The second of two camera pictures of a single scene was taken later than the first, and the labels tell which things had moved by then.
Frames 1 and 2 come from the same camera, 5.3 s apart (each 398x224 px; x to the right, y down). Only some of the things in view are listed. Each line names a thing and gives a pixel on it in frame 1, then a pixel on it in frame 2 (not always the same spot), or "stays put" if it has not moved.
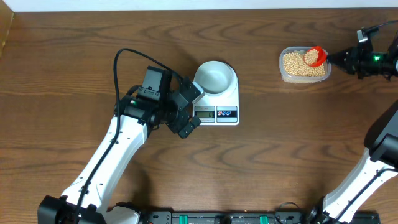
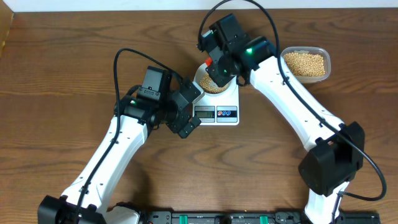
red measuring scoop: [322, 56] → [208, 61]
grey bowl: [213, 77] stays put
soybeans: [295, 63] stays put
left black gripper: [176, 126] stays put
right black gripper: [352, 64] → [214, 72]
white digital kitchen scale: [219, 109] stays put
